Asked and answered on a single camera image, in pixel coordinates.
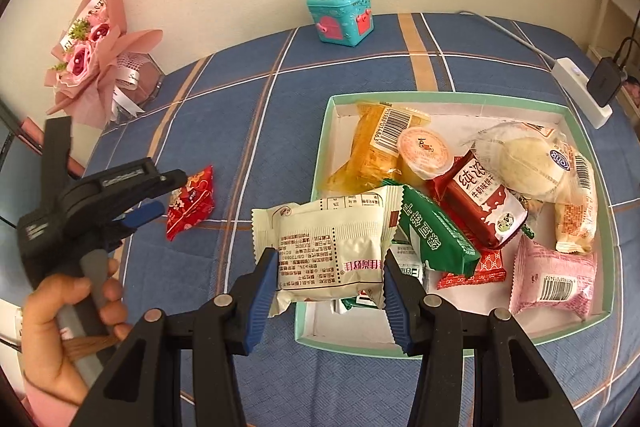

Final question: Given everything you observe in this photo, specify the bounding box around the small red snack packet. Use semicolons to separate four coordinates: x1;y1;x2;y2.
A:
165;164;216;242

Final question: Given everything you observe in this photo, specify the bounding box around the person's left hand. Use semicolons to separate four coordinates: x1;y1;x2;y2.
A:
22;257;133;408

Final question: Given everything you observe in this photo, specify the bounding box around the red patterned snack packet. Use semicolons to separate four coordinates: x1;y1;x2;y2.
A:
436;249;508;290

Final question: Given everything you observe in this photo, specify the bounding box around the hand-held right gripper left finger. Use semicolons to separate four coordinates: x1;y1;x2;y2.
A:
70;247;281;427

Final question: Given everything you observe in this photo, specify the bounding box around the red milk biscuit packet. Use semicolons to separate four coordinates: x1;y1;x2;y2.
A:
430;150;530;250

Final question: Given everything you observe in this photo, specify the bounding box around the clear yellow snack packet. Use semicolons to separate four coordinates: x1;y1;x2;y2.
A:
322;102;431;198

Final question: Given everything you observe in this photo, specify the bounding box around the cream white snack packet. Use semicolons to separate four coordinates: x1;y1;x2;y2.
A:
251;185;405;319

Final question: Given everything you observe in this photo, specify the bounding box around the white green snack packet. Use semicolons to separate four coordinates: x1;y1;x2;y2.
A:
390;239;426;293

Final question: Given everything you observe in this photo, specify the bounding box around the white power strip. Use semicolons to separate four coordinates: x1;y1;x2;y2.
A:
552;57;613;129

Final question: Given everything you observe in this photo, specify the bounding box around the black charger cable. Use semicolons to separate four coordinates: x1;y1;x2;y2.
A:
614;7;640;70

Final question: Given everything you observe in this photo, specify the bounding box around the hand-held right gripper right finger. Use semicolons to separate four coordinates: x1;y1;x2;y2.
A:
382;257;583;427

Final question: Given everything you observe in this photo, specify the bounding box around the teal toy box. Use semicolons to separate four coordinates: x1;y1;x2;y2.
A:
306;0;375;46

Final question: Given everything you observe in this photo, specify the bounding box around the white tray with teal rim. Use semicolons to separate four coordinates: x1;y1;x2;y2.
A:
295;93;618;360

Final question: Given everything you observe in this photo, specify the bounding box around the pink snack packet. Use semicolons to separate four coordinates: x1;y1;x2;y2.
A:
509;234;598;322

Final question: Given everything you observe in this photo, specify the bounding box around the white chair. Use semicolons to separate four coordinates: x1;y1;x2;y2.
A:
587;0;640;62

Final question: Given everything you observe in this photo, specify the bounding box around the grey power strip cable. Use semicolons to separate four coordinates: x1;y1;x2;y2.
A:
457;9;558;70

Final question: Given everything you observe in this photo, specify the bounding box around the black charger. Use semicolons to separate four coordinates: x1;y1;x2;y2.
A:
587;57;628;108

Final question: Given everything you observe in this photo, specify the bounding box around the pink flower bouquet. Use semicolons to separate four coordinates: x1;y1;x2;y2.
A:
46;0;165;128

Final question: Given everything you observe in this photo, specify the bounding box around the clear bun packet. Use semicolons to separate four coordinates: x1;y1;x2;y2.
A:
472;122;576;208

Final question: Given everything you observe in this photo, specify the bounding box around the orange jelly cup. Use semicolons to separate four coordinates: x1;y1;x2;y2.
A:
397;127;453;182

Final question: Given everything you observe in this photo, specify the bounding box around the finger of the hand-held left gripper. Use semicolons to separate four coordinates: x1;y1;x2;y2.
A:
112;201;166;238
42;117;73;208

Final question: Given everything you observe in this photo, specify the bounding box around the yellow orange cake roll packet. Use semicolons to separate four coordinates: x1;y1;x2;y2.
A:
520;122;598;255

